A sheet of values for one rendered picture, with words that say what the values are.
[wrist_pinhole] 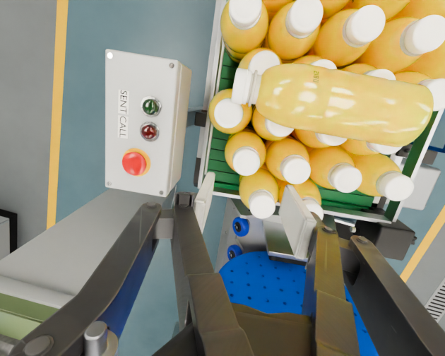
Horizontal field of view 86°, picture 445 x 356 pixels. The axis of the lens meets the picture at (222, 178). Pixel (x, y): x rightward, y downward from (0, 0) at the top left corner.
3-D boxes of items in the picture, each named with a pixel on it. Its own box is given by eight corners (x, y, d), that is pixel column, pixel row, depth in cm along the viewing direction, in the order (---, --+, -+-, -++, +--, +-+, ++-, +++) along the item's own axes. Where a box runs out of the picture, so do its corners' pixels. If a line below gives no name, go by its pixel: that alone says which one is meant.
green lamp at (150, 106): (143, 113, 34) (140, 114, 33) (144, 97, 33) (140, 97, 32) (158, 116, 34) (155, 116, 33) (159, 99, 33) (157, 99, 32)
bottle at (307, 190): (305, 165, 54) (337, 195, 37) (295, 193, 56) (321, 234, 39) (275, 157, 54) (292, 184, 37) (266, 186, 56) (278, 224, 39)
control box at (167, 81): (131, 170, 47) (103, 188, 37) (135, 61, 41) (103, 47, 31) (181, 179, 47) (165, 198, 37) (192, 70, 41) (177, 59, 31)
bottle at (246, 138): (227, 155, 55) (221, 180, 37) (229, 123, 53) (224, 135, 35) (258, 157, 55) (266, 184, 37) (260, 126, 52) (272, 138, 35)
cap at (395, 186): (392, 200, 36) (400, 205, 35) (371, 188, 36) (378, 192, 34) (410, 179, 35) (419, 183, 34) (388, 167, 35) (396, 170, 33)
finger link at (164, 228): (185, 246, 14) (135, 238, 14) (198, 210, 19) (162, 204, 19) (188, 224, 14) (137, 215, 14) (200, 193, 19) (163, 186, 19)
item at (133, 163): (124, 171, 37) (121, 174, 36) (125, 148, 36) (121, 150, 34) (147, 175, 37) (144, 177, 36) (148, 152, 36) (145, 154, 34)
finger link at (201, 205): (199, 243, 16) (188, 241, 16) (211, 202, 23) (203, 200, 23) (205, 203, 15) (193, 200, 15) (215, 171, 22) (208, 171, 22)
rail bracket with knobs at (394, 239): (340, 229, 59) (361, 254, 49) (349, 203, 57) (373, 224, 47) (381, 236, 59) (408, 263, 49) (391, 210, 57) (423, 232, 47)
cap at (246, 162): (232, 171, 37) (232, 174, 35) (234, 145, 36) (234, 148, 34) (257, 173, 37) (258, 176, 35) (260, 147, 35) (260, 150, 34)
